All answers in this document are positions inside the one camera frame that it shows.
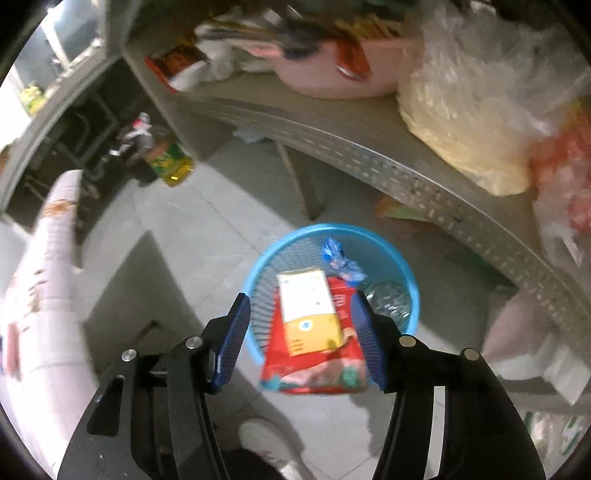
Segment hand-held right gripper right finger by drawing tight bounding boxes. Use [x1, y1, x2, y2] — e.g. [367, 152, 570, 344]
[349, 291, 547, 480]

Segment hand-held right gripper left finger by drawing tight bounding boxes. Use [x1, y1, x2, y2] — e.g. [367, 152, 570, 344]
[58, 292, 251, 480]

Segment orange red snack bag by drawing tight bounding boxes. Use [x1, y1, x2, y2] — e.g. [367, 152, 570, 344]
[259, 276, 372, 396]

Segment yellow white packet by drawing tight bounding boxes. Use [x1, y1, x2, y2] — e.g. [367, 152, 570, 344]
[276, 270, 346, 357]

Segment blue candy wrapper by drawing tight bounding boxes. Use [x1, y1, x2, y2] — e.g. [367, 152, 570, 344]
[321, 237, 366, 283]

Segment blue plastic basket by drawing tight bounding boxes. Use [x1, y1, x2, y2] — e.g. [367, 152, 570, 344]
[243, 223, 422, 366]

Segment person's white shoe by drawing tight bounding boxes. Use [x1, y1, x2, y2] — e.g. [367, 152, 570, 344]
[237, 416, 306, 480]

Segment person's black pants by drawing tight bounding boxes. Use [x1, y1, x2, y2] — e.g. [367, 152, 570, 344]
[221, 449, 288, 480]

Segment green bag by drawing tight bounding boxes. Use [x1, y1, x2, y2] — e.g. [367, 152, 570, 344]
[374, 196, 437, 224]

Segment white plastic bag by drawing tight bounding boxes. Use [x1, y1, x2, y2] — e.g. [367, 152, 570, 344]
[482, 286, 591, 408]

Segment wooden leg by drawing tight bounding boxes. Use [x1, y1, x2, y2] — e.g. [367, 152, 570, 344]
[276, 142, 311, 221]

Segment perforated grey shelf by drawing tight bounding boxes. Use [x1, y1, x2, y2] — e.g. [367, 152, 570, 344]
[122, 37, 591, 352]

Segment cooking oil bottle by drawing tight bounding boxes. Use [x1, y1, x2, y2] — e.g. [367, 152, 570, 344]
[131, 112, 196, 188]

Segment dark jar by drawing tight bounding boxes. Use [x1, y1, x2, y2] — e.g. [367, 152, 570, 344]
[111, 133, 158, 184]

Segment yellow plastic bag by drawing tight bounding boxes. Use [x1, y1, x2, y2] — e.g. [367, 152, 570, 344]
[396, 59, 533, 198]

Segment clear plastic bag red contents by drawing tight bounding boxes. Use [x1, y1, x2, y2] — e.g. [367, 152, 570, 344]
[526, 104, 591, 261]

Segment pink basin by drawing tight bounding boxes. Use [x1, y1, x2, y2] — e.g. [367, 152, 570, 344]
[270, 36, 419, 101]

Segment grey kitchen counter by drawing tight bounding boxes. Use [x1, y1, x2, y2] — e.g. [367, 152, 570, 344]
[0, 28, 126, 209]

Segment red box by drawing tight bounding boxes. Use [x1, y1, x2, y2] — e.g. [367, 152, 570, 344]
[144, 45, 209, 94]

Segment yellow bottle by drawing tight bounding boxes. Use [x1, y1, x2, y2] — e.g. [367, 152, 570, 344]
[18, 82, 45, 117]

